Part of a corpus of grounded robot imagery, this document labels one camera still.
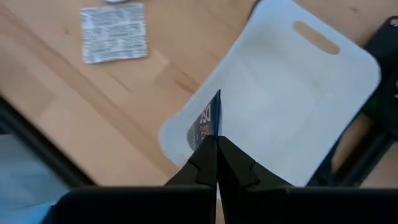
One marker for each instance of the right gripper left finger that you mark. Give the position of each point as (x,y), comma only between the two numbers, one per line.
(140,205)

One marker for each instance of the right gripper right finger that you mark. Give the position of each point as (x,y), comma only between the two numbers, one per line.
(280,205)

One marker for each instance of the dark blue DSC sachet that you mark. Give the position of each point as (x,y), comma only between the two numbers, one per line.
(206,121)

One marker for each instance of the silver printed foil packet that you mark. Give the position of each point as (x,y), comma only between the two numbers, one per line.
(113,32)

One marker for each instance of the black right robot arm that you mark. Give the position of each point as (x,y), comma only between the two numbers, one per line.
(385,62)

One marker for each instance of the white plastic bin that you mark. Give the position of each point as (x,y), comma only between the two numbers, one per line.
(280,102)

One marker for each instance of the person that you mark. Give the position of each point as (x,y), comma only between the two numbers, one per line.
(25,186)

